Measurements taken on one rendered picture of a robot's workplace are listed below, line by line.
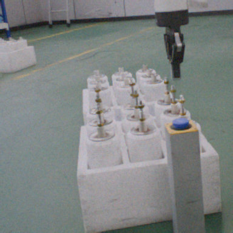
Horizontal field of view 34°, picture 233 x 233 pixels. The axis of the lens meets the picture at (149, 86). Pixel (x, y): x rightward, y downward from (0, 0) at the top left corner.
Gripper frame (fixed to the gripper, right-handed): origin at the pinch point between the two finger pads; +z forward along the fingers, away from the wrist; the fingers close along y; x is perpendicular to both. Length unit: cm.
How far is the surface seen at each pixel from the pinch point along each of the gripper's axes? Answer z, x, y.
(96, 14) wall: 28, -16, -754
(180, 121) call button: 11.9, 0.0, 1.4
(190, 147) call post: 17.5, 1.3, 4.0
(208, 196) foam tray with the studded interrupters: 39.1, 8.5, -9.0
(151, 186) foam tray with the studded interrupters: 33.4, -7.2, -8.9
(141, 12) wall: 30, 76, -703
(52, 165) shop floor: 45, -41, -57
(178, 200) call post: 30.9, -2.4, 4.0
